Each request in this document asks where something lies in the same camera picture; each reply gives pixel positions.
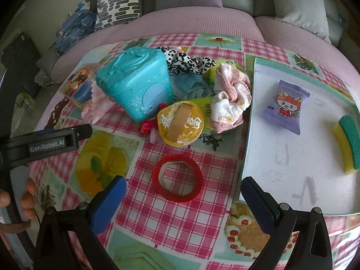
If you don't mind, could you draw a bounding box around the leopard print scrunchie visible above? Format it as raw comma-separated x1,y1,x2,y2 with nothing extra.
155,46,216,76

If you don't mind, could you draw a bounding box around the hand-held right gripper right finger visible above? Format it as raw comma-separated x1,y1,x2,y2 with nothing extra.
241,176,334,270

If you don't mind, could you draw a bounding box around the person's left hand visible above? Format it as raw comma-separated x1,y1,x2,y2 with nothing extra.
0,177,38,222

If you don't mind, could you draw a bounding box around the purple sofa seat cover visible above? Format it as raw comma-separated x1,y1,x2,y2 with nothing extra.
254,15,360,75
52,6,265,83

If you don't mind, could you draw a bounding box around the red tape roll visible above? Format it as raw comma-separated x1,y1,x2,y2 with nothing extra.
152,155,203,202

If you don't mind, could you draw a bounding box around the white tray with teal rim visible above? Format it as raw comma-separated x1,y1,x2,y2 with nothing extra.
238,57,360,217

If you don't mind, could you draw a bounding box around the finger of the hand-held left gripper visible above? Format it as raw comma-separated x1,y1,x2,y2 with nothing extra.
74,123,93,142

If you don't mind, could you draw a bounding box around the pink white fluffy cloth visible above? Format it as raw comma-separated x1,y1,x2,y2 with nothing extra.
81,83,124,124

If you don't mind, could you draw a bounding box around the red pink hair tie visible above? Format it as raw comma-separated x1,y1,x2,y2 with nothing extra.
139,118,162,144

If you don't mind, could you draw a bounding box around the yellow green scouring sponge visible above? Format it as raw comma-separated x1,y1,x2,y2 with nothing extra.
332,115,360,175

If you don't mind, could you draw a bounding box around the black white patterned cushion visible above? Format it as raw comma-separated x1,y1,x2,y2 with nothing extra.
94,0,144,31

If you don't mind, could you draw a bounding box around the yellow snack cup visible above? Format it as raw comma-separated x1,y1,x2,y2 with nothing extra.
157,100,205,147

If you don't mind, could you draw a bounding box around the purple cartoon snack packet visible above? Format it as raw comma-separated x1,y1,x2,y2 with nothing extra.
259,79,310,135

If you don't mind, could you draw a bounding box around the teal plastic house-shaped box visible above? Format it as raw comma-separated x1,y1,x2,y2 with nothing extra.
96,47,175,124

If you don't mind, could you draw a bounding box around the green tissue pack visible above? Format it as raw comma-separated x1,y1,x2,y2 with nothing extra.
202,61,234,86
194,96,223,135

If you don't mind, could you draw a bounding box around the grey cushion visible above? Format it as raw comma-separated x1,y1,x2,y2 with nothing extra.
267,0,332,44

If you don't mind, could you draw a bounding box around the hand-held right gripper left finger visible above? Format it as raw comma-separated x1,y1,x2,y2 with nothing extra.
34,175,128,270

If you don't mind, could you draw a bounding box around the pink patterned cloth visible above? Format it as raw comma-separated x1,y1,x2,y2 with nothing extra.
210,62,253,133

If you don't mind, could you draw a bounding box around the blue face mask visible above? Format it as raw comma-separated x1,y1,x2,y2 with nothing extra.
170,74,214,100

